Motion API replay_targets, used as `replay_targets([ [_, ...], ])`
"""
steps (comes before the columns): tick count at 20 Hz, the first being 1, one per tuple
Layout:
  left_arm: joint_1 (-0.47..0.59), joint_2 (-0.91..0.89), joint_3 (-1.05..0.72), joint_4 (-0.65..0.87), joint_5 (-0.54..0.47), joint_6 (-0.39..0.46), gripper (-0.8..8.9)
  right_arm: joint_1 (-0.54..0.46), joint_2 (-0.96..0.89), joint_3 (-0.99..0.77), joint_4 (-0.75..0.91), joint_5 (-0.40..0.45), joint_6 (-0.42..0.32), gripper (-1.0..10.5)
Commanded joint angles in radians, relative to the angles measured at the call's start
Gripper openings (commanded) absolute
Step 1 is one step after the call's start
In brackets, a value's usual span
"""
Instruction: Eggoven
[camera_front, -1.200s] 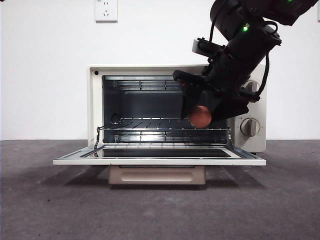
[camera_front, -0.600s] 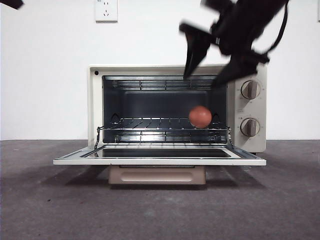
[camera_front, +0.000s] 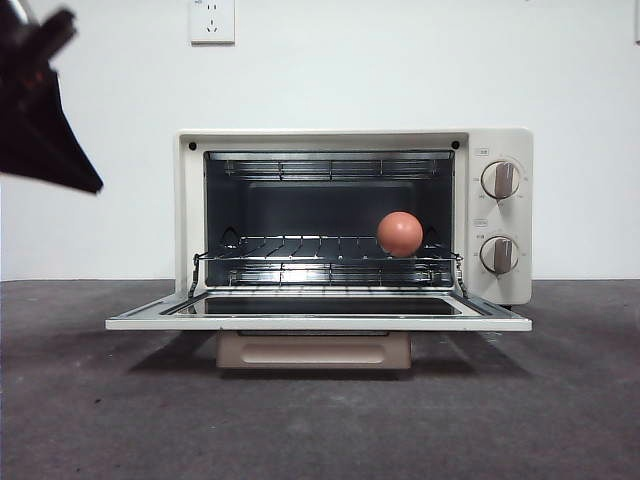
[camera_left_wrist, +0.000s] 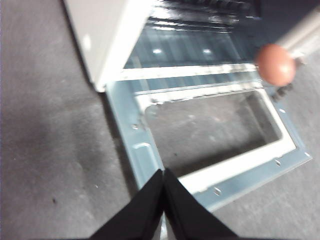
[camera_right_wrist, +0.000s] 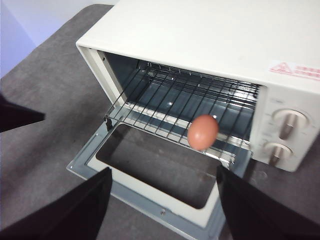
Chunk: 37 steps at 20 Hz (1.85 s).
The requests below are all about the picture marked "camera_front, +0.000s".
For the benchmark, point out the beige timer knob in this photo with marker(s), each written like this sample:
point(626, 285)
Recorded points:
point(499, 255)

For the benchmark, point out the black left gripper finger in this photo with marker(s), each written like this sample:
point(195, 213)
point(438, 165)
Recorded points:
point(40, 135)

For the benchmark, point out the beige temperature knob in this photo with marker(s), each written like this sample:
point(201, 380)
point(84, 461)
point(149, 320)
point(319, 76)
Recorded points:
point(500, 180)

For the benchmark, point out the brown egg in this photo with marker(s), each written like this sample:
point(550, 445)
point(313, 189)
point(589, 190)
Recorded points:
point(400, 233)

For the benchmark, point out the white wall socket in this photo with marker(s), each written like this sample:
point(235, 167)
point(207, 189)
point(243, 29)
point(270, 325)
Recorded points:
point(212, 22)

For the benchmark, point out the glass-windowed oven door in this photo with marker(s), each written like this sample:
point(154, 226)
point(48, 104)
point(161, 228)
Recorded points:
point(320, 324)

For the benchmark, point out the cream Toshiba toaster oven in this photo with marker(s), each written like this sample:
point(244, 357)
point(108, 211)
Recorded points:
point(500, 145)

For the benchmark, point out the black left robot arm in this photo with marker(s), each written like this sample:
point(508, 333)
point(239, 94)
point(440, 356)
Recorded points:
point(20, 52)

